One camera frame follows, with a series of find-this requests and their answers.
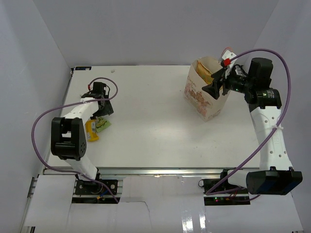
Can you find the beige paper bag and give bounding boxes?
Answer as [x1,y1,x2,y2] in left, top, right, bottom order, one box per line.
[184,56,229,122]

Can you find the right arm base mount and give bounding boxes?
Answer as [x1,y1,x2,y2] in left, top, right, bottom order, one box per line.
[198,169,250,206]

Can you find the brown chips bag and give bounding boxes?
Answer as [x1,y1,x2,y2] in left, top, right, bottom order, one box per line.
[196,60,221,84]

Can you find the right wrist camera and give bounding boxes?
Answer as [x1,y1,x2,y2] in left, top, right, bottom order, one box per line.
[219,47,237,78]

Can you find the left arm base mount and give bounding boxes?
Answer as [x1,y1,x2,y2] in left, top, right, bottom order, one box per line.
[72,180,116,204]

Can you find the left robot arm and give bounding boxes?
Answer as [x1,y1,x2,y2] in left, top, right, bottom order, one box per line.
[51,82,114,194]

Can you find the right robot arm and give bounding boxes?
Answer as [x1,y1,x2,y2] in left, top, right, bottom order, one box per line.
[202,58,303,196]

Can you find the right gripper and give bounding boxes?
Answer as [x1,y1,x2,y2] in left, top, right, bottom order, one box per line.
[202,65,254,100]

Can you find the aluminium table frame rail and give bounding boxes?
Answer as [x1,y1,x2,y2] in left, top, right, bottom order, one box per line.
[42,65,264,177]

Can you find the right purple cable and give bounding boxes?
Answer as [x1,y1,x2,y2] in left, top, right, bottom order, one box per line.
[205,48,292,202]

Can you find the yellow snack packet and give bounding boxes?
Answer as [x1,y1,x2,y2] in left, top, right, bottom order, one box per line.
[85,119,99,142]

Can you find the green triangular snack packet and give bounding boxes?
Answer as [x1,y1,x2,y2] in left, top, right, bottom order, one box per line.
[95,116,111,133]

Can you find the blue label sticker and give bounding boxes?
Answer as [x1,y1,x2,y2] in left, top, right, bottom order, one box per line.
[74,66,92,71]

